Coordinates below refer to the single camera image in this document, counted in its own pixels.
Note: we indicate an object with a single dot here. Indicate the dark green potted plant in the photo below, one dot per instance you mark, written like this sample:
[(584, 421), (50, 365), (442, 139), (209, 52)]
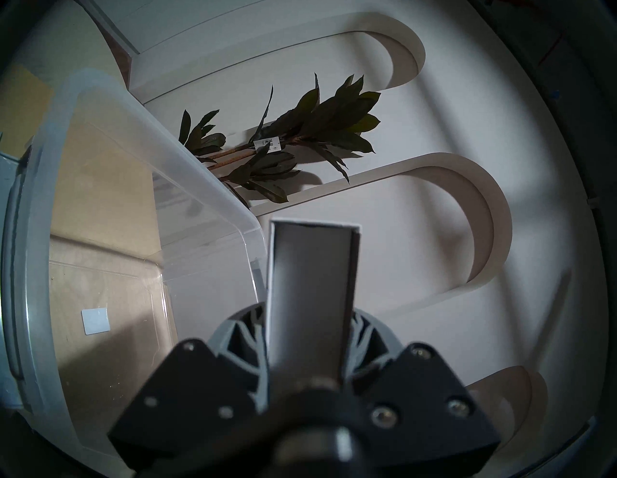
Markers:
[(328, 115)]

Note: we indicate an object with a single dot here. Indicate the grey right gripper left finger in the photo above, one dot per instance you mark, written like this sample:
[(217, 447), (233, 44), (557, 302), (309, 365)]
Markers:
[(193, 409)]

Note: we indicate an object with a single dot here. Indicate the white plant tag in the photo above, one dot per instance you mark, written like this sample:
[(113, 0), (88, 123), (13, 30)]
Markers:
[(267, 143)]

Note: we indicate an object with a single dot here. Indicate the small white square label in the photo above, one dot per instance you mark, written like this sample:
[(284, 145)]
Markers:
[(95, 321)]

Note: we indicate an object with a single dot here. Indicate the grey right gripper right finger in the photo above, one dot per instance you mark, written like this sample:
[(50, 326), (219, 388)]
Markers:
[(424, 409)]

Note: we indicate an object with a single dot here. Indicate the clear plastic storage box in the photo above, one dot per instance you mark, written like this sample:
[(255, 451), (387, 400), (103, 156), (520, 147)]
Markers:
[(96, 231)]

